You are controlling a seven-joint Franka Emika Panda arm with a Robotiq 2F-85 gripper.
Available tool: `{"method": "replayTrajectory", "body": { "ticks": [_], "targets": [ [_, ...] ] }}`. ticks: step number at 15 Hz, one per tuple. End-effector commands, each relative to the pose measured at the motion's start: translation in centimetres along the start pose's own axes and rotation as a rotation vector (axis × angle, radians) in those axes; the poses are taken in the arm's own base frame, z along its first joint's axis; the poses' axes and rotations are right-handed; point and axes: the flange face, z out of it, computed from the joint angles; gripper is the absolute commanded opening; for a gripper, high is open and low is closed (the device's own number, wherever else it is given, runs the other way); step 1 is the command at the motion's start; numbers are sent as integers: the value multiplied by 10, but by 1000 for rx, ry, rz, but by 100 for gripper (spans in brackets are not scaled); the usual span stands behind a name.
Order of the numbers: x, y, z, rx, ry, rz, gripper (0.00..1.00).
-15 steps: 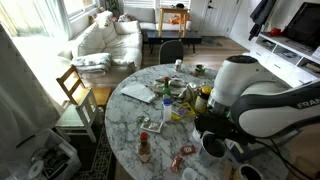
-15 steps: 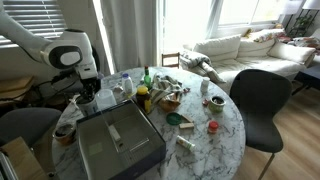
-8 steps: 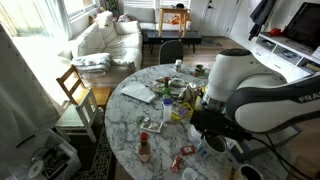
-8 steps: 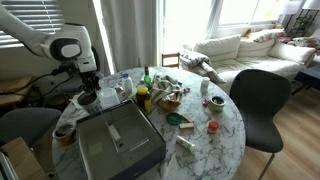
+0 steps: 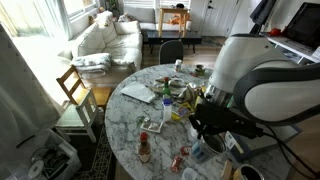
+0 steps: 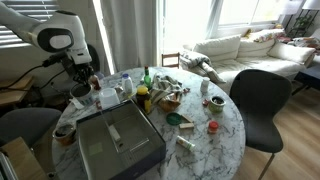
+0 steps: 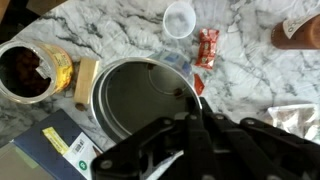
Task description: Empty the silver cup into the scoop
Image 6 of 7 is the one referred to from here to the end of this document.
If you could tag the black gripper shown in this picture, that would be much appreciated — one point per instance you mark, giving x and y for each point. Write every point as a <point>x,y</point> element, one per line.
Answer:
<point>78,72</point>

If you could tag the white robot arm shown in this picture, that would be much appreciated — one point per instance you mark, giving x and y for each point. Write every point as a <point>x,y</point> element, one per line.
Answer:
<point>62,35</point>

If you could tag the red capped hot sauce bottle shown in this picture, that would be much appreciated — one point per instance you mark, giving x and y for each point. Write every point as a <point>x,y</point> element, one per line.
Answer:
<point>95,82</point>

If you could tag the white bottle blue cap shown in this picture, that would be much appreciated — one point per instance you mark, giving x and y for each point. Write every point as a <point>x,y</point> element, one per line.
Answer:
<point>127,83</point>

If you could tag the brown bowl dark contents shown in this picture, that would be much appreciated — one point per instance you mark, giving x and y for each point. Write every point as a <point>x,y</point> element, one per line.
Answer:
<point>64,134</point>

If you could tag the green glass bottle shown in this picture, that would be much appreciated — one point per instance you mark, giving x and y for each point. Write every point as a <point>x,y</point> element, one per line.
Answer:
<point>147,78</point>

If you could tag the yellow lid brown jar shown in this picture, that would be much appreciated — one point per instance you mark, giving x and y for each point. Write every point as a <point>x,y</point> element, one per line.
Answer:
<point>143,98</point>

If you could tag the grey office chair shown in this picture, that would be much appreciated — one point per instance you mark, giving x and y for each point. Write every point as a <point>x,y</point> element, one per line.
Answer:
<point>28,123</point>

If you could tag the striped cloth towel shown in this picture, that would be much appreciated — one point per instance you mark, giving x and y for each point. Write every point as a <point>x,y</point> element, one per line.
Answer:
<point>164,85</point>

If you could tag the large navy box tray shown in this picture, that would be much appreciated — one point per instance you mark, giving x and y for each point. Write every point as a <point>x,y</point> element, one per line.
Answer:
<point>119,143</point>

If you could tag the wooden chair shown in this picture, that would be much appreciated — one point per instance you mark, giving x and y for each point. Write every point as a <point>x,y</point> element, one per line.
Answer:
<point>171,60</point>

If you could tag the green round lid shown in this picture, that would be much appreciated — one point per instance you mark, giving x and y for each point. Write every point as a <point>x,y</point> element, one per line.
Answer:
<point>173,118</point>

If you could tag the wooden block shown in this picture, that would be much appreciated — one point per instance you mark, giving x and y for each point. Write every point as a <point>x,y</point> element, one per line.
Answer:
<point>186,125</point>

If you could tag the folded grey blanket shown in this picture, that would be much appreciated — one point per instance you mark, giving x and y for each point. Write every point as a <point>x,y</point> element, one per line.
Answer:
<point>199,64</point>

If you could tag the white green tube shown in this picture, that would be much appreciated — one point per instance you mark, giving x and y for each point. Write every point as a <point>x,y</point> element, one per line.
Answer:
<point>186,144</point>

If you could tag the white pill bottle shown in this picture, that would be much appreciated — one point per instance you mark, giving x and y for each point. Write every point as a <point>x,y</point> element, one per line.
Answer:
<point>204,84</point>

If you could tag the red cap spice jar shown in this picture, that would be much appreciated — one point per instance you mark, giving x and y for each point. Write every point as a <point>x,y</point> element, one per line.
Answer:
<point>213,127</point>

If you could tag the white sofa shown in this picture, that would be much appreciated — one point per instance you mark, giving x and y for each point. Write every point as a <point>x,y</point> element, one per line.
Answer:
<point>232,54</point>

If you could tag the dark grey chair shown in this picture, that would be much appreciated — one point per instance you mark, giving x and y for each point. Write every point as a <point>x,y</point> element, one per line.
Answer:
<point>259,95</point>

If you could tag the white sofa cushion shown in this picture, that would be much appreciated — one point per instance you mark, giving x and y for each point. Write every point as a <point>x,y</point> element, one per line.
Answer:
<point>291,53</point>

